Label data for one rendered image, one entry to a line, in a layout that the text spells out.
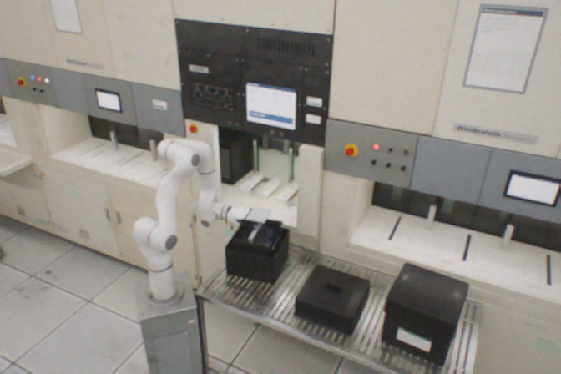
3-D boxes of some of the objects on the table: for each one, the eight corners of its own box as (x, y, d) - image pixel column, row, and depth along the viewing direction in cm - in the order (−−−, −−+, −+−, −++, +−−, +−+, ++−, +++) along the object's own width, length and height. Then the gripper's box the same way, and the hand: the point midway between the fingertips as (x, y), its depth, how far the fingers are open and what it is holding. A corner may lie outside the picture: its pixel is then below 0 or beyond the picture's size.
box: (378, 341, 203) (385, 298, 191) (397, 301, 224) (405, 261, 212) (444, 369, 190) (456, 325, 178) (458, 325, 212) (470, 283, 199)
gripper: (220, 215, 230) (254, 221, 225) (234, 199, 244) (265, 204, 239) (221, 227, 233) (254, 234, 229) (234, 210, 248) (265, 215, 243)
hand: (256, 218), depth 234 cm, fingers open, 6 cm apart
